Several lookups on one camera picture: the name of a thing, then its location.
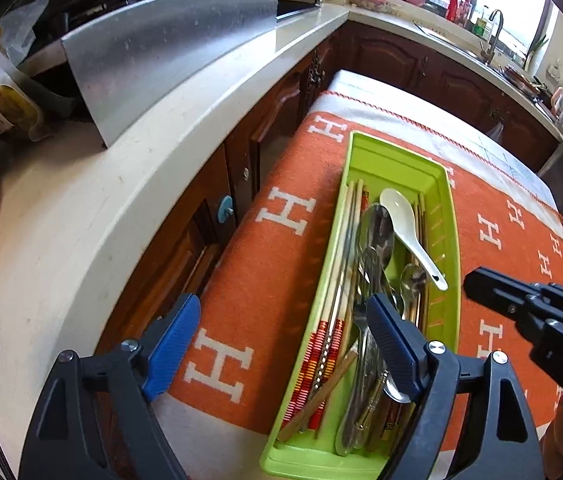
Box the stainless steel splash guard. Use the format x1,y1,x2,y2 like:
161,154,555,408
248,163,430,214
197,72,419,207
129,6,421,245
60,0,281,150

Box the small metal spoon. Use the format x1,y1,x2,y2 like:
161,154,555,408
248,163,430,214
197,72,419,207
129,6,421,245
400,264,428,321
360,246,383,306

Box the white ceramic spoon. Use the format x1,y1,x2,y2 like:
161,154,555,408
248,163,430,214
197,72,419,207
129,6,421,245
379,188,449,292

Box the orange patterned blanket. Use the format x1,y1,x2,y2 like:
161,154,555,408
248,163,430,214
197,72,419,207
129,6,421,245
152,91,563,461

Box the green onion plant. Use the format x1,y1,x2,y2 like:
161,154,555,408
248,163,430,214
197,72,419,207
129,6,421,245
526,35,549,68

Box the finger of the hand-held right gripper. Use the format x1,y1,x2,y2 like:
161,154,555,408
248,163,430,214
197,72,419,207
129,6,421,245
471,268,563,313
464,274,547,333

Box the pink lidded food container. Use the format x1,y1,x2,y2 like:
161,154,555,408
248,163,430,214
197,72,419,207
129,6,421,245
351,0,399,13

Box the clear plastic food bag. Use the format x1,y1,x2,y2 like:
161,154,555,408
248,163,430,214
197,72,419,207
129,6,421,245
0,0,77,141

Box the brown wooden kitchen cabinets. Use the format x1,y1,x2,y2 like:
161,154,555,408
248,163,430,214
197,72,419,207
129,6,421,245
96,22,559,356

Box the large metal spoon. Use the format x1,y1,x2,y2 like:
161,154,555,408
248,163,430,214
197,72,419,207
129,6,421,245
356,203,397,311

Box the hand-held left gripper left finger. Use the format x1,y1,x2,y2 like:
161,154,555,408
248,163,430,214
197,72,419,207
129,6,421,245
19,292,202,480

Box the green plastic utensil tray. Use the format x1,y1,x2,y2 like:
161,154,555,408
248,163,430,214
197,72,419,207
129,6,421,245
260,131,459,480

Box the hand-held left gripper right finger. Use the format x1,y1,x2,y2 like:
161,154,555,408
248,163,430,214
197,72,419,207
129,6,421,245
365,292,547,480

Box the stacked pans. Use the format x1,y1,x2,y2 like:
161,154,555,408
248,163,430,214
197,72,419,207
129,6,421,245
501,62,545,93

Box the steel kitchen faucet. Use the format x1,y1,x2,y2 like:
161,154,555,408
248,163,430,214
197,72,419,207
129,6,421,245
479,9,505,65

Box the dark brown wooden chopstick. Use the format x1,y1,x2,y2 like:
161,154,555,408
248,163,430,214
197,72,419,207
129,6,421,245
413,200,429,328

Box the steel kitchen sink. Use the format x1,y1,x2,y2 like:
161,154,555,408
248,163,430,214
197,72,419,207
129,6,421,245
414,20,487,58

